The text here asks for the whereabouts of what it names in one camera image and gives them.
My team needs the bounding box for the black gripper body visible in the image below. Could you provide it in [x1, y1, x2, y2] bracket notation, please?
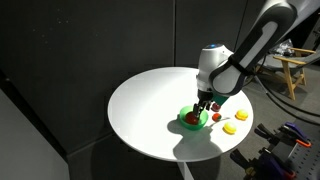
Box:
[198, 90, 213, 110]

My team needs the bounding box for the red toy apple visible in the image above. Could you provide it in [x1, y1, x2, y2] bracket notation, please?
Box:
[185, 112, 198, 125]

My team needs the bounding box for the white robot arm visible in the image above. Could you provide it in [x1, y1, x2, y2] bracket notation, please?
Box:
[193, 0, 320, 118]

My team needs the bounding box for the green plastic bowl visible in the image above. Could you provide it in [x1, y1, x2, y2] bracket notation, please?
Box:
[179, 106, 208, 131]

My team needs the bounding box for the dark purple toy plum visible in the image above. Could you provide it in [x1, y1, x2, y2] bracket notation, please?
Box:
[211, 103, 221, 112]

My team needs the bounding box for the red toy strawberry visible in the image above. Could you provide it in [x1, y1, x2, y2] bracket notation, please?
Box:
[212, 113, 222, 122]

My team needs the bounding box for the yellow toy lemon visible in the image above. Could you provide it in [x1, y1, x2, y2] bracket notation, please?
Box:
[223, 122, 237, 134]

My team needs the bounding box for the orange-yellow toy fruit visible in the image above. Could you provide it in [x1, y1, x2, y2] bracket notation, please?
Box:
[235, 109, 249, 120]

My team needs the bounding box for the round white table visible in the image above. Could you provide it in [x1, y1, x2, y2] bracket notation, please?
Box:
[107, 67, 253, 162]

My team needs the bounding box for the purple black clamp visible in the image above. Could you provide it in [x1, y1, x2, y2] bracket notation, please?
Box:
[230, 148, 296, 180]

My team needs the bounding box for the purple orange clamp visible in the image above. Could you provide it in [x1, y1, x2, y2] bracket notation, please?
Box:
[254, 122, 312, 148]

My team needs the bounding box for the wooden chair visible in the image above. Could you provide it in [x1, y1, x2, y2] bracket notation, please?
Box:
[258, 47, 318, 101]

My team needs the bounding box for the perforated metal plate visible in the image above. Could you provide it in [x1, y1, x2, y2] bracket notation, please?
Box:
[280, 140, 320, 180]

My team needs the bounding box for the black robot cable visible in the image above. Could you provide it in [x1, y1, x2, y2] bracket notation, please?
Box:
[246, 56, 320, 127]

